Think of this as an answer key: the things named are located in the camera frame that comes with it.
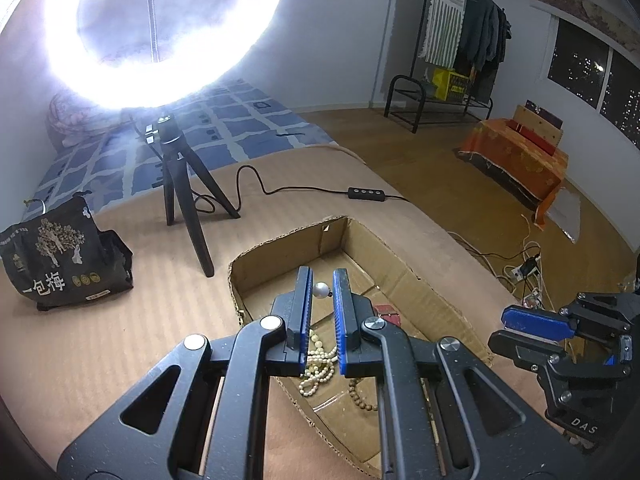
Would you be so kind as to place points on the folded floral quilt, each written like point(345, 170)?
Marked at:
point(75, 120)

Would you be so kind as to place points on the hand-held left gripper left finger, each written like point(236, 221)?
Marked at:
point(303, 320)

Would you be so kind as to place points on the pearl earring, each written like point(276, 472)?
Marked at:
point(321, 290)

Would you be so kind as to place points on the black printed bag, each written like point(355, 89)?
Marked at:
point(55, 260)

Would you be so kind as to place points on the black tripod stand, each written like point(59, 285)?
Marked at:
point(192, 220)

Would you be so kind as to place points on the blue patterned blanket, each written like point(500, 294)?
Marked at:
point(240, 125)

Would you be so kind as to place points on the orange cloth covered box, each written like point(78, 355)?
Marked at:
point(515, 160)

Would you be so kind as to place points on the cardboard box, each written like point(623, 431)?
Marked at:
point(365, 255)

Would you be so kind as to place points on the patterned window valance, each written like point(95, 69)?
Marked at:
point(575, 2)

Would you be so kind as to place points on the window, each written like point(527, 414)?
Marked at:
point(575, 60)

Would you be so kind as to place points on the dark hanging clothes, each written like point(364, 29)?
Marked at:
point(480, 35)

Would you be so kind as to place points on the black metal clothes rack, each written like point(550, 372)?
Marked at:
point(400, 80)

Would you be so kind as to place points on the yellow box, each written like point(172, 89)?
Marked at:
point(447, 82)

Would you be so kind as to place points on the brown box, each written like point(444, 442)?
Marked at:
point(537, 120)

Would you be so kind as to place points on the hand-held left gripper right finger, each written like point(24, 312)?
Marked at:
point(341, 320)

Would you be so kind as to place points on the white power strip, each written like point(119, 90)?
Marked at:
point(525, 267)

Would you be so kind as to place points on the striped towel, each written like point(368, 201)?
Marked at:
point(445, 20)

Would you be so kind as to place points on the grey floor mat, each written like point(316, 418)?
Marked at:
point(565, 210)

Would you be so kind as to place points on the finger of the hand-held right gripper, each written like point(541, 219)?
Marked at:
point(520, 352)
point(535, 321)

